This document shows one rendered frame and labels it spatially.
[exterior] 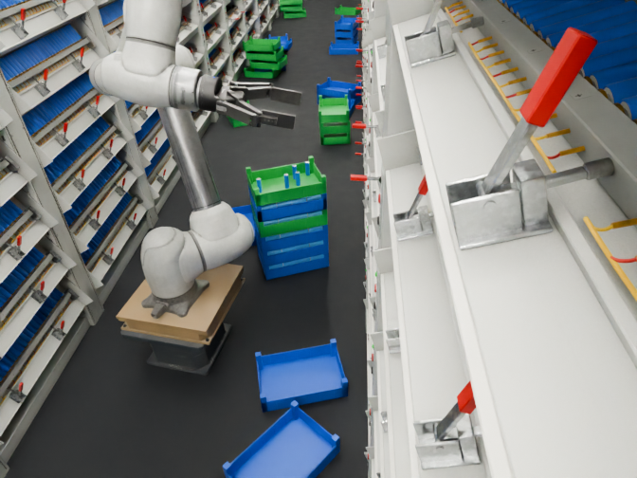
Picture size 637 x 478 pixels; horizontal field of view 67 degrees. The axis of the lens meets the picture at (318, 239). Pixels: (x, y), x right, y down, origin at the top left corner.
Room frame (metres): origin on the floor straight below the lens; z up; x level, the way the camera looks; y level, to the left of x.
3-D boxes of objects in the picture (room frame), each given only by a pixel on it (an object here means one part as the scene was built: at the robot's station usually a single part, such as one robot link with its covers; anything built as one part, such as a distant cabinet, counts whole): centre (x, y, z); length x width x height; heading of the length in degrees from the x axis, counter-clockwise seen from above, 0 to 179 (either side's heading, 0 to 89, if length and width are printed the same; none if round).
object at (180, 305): (1.27, 0.53, 0.30); 0.22 x 0.18 x 0.06; 159
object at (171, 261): (1.29, 0.51, 0.44); 0.18 x 0.16 x 0.22; 121
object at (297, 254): (1.79, 0.13, 0.12); 0.30 x 0.20 x 0.08; 105
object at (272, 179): (1.79, 0.13, 0.44); 0.30 x 0.20 x 0.08; 105
